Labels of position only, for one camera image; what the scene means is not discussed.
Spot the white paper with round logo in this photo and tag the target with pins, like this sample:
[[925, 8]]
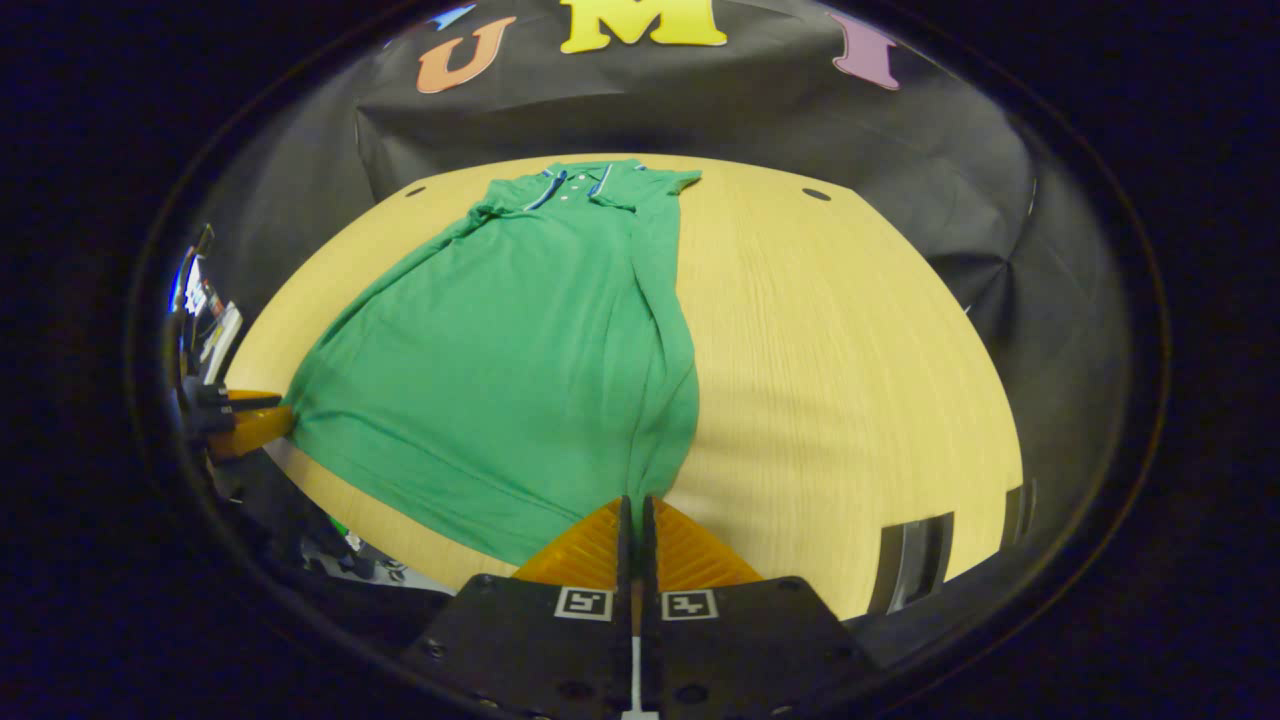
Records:
[[222, 340]]

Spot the black backdrop cloth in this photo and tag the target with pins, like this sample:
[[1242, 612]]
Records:
[[900, 130]]

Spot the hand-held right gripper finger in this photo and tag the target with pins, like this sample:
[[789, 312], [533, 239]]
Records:
[[649, 550], [625, 550]]

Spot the green T-shirt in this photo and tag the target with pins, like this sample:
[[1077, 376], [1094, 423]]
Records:
[[500, 360]]

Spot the white and blue wall poster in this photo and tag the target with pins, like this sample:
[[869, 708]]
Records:
[[195, 290]]

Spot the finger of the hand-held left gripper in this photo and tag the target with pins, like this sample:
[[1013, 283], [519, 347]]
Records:
[[230, 400], [250, 430]]

